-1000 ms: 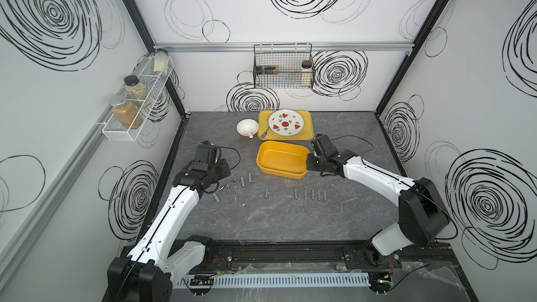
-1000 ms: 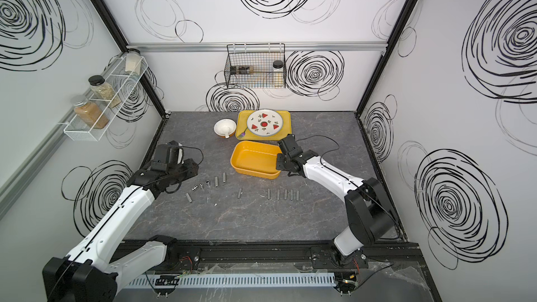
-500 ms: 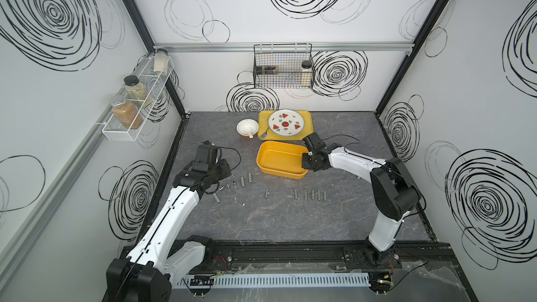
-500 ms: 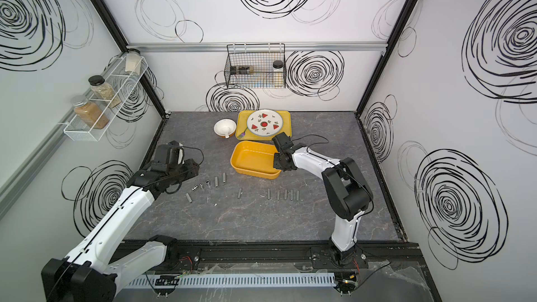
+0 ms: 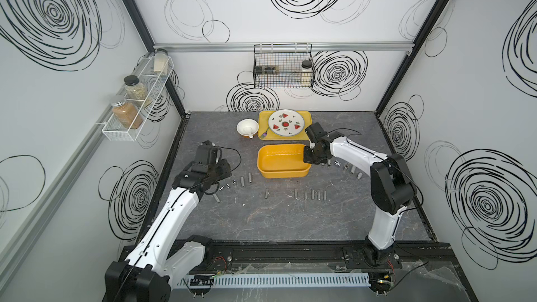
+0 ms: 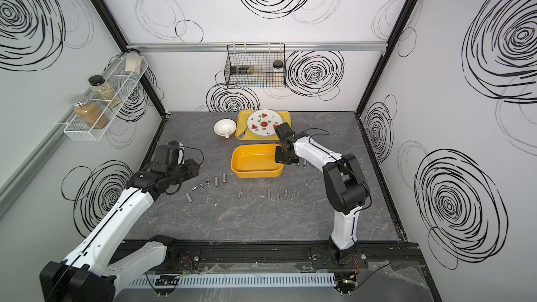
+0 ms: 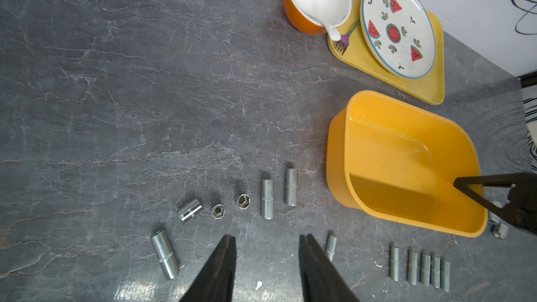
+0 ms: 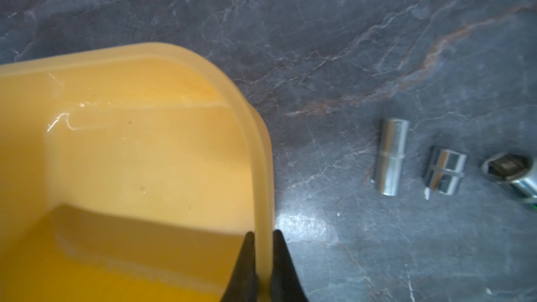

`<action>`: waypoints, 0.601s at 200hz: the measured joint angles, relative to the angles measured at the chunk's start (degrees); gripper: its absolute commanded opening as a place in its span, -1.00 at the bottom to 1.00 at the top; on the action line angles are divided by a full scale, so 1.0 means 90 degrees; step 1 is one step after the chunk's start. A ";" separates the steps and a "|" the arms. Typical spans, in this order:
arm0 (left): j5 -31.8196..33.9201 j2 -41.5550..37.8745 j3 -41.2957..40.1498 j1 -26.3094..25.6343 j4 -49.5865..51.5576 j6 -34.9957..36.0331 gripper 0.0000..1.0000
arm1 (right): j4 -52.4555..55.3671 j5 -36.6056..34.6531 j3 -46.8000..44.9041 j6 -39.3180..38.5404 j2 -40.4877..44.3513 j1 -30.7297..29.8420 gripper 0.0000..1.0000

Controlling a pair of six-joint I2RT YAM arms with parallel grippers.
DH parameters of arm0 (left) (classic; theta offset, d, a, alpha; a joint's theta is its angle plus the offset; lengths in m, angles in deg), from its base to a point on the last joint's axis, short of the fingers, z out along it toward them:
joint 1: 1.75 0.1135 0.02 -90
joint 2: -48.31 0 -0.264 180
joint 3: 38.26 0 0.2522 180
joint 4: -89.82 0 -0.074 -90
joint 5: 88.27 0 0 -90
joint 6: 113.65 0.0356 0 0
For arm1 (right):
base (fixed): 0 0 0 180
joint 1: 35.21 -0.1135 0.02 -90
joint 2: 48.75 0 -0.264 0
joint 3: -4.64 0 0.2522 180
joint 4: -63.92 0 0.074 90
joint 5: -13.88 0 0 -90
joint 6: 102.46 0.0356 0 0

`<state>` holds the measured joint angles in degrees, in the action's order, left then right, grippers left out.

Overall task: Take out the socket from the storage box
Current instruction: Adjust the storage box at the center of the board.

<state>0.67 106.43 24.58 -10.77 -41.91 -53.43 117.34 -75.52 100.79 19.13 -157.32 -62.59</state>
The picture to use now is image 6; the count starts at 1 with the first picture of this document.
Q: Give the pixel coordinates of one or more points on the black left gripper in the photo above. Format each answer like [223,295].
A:
[193,168]

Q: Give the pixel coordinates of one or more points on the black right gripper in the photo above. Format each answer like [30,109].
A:
[277,156]

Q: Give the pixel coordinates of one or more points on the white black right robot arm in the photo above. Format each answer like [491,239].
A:
[345,185]

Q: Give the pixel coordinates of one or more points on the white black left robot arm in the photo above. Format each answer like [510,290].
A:
[87,273]

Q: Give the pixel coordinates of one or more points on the yellow plastic storage box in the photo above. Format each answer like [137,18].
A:
[256,161]

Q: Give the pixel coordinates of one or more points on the watermelon pattern ceramic plate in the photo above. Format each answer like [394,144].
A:
[264,122]

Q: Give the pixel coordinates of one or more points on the yellow plastic tray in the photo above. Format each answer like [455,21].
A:
[242,126]

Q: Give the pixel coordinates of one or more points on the orange white bowl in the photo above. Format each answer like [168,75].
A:
[225,128]

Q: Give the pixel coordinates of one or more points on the dark item in basket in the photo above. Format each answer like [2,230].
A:
[240,70]

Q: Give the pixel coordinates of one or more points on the spice jar brown powder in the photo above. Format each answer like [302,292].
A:
[89,112]

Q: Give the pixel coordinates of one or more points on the spice jar black lid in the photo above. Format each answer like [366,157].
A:
[104,90]

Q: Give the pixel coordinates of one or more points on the spice jar white contents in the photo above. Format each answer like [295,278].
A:
[133,61]

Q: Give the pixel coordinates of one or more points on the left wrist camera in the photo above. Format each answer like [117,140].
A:
[177,152]

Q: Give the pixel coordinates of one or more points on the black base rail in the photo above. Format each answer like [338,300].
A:
[195,255]

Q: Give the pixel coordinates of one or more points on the black wire wall basket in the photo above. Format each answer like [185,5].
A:
[260,56]

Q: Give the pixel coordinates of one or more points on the clear acrylic wall shelf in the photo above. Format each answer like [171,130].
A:
[123,118]

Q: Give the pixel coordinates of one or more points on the white slotted cable duct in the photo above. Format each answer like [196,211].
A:
[237,280]

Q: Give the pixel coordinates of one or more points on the black corner frame post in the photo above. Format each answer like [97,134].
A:
[398,29]

